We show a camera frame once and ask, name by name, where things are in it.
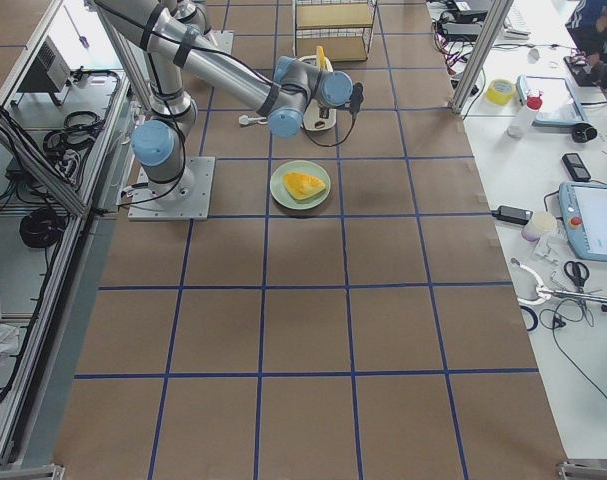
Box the light green plate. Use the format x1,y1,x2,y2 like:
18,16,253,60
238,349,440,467
270,160,331,210

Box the aluminium frame post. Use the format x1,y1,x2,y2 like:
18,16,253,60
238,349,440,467
450,0,513,113

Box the wire grid storage basket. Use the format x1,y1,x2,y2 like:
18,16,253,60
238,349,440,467
292,0,378,62

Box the golden triangular pastry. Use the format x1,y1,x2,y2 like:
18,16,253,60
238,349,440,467
282,171,327,201

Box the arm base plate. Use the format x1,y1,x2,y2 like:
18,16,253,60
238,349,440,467
127,156,215,221
204,29,234,56

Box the blue teach pendant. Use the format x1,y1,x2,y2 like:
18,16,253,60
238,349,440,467
516,75,588,127
558,182,607,262

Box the black phone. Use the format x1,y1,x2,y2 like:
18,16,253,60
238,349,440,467
562,153,591,183

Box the yellow tape roll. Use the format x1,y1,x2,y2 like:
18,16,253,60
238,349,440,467
485,79,516,105

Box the black scissors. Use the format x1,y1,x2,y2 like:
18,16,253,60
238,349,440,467
563,260,590,293

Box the clear bottle red cap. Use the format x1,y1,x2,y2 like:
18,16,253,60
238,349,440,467
506,90,543,139

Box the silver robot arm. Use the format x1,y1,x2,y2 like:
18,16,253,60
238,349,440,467
96,1,363,205

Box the black coiled cable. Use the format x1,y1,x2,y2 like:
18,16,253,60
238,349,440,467
19,206,67,250

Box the white two-slot toaster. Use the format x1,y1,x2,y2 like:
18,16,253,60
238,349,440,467
297,55,336,132

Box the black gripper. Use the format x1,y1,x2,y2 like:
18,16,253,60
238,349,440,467
347,82,364,116

